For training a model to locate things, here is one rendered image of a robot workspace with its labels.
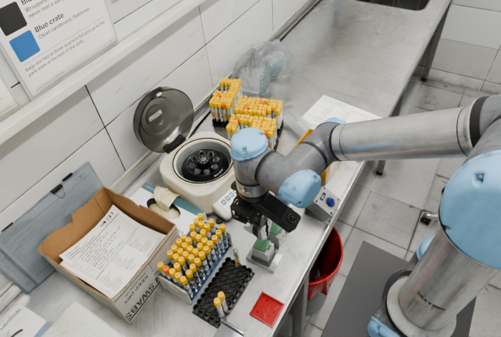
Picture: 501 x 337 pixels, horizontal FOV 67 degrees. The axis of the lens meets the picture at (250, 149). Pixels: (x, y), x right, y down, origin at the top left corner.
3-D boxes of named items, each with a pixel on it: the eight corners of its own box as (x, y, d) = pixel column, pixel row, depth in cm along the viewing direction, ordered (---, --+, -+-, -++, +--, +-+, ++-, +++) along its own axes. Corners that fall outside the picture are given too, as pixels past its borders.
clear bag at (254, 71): (263, 109, 155) (262, 71, 142) (224, 104, 159) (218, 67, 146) (276, 73, 172) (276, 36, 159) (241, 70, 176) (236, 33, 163)
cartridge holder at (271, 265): (273, 273, 105) (273, 267, 103) (246, 259, 109) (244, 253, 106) (282, 257, 108) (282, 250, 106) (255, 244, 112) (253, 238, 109)
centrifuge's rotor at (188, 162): (206, 199, 118) (203, 184, 113) (174, 176, 126) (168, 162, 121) (238, 169, 126) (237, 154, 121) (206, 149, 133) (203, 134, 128)
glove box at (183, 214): (188, 250, 112) (181, 232, 105) (129, 218, 122) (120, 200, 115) (212, 219, 119) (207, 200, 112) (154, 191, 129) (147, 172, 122)
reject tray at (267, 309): (272, 328, 95) (272, 327, 94) (249, 315, 98) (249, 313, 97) (285, 305, 99) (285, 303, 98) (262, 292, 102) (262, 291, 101)
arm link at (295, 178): (335, 157, 72) (289, 133, 77) (299, 194, 66) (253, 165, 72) (332, 183, 77) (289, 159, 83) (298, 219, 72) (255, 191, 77)
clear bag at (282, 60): (271, 84, 167) (270, 57, 157) (246, 68, 176) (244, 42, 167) (303, 65, 175) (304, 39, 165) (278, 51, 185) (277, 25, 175)
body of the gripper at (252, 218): (246, 198, 98) (242, 168, 90) (276, 210, 95) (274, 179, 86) (232, 221, 94) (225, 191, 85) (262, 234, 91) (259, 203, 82)
